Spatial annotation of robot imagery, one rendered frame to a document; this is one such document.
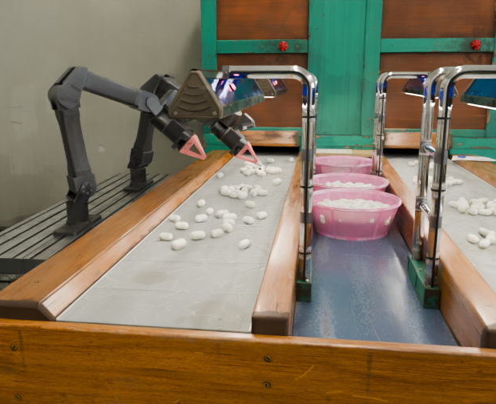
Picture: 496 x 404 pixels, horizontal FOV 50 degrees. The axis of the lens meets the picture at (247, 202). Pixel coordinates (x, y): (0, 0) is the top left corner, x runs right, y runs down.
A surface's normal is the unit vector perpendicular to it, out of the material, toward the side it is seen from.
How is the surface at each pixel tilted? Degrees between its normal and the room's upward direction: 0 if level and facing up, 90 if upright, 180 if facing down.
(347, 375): 90
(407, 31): 90
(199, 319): 0
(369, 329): 0
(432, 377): 90
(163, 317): 0
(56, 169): 90
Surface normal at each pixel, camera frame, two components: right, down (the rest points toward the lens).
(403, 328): 0.00, -0.97
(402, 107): -0.13, 0.22
